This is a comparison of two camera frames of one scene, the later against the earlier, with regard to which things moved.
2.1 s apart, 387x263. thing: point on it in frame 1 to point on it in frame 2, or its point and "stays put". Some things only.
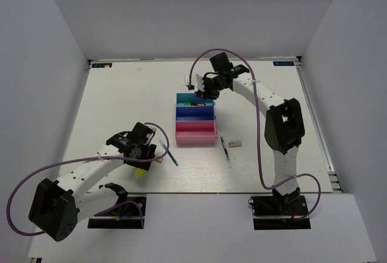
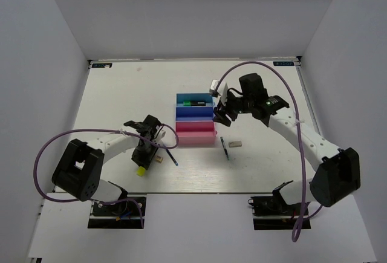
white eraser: [235, 144] stays put
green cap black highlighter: [194, 104] stays put
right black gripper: [206, 94] to [221, 115]
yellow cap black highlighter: [140, 172] stays put
